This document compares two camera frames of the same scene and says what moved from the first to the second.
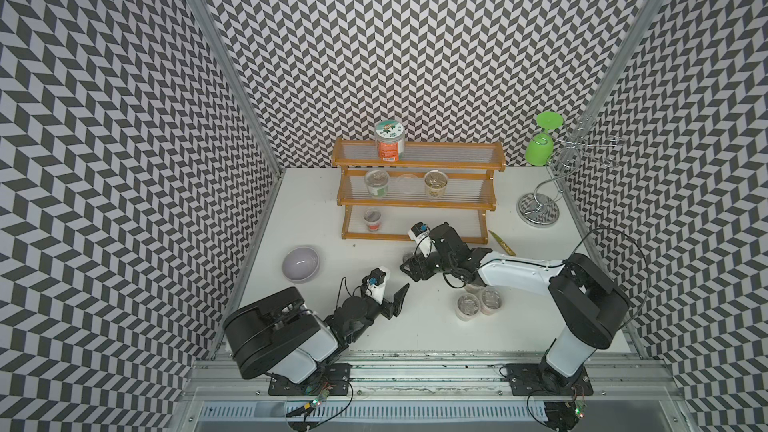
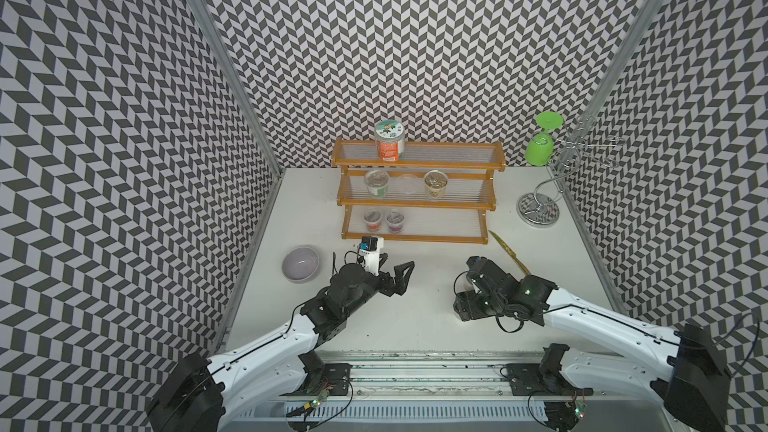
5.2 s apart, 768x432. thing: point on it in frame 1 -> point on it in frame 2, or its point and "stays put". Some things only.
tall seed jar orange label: x=390 y=138 stays put
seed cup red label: x=372 y=218 stays put
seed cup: x=435 y=182 stays put
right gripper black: x=416 y=265 -> x=466 y=302
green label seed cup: x=376 y=182 stays put
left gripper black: x=390 y=309 -> x=400 y=286
